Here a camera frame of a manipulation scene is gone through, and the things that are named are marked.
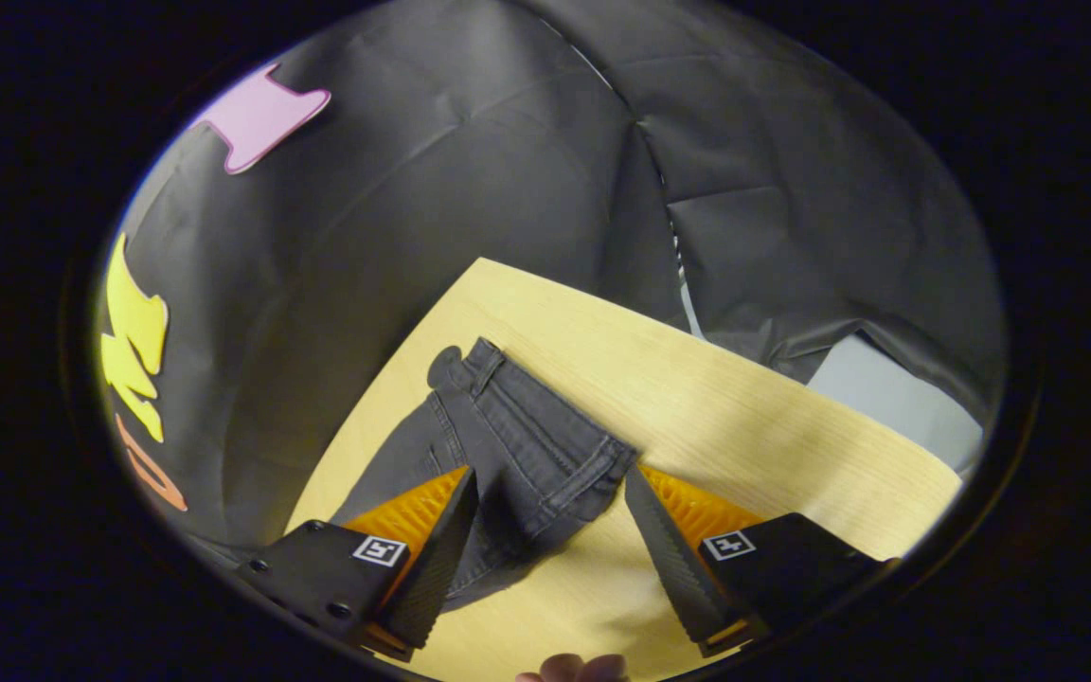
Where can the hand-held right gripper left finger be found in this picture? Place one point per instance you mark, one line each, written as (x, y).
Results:
(437, 559)

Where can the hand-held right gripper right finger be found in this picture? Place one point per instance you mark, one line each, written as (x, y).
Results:
(678, 559)

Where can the dark grey jeans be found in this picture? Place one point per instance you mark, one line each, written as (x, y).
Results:
(527, 445)

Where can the black backdrop cloth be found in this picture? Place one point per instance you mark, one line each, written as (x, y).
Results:
(413, 189)

